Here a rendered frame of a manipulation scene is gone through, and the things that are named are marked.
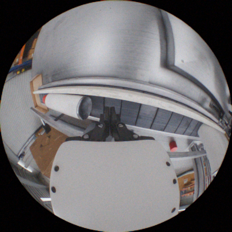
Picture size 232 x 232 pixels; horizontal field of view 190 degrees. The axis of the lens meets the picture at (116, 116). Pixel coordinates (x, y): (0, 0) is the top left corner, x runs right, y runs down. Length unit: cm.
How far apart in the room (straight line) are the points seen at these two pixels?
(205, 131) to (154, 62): 23
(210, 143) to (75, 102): 33
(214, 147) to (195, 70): 18
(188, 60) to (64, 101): 28
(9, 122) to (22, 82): 169
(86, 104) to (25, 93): 384
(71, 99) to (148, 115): 16
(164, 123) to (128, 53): 19
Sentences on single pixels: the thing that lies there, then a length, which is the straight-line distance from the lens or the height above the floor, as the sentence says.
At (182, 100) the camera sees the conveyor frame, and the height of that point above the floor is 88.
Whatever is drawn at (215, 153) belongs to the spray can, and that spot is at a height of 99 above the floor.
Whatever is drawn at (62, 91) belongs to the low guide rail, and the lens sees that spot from 19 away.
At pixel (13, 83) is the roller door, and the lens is 387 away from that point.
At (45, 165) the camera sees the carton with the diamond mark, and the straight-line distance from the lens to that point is 35.
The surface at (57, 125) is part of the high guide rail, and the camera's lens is 19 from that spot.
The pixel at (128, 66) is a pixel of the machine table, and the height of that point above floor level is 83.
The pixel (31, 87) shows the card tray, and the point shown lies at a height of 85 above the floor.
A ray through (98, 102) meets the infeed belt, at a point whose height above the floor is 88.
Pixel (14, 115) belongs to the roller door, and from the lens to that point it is 407.
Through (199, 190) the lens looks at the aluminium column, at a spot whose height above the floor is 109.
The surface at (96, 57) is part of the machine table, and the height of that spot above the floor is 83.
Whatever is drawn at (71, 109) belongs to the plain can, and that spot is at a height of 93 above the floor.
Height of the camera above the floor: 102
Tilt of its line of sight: 55 degrees down
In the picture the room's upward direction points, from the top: 154 degrees counter-clockwise
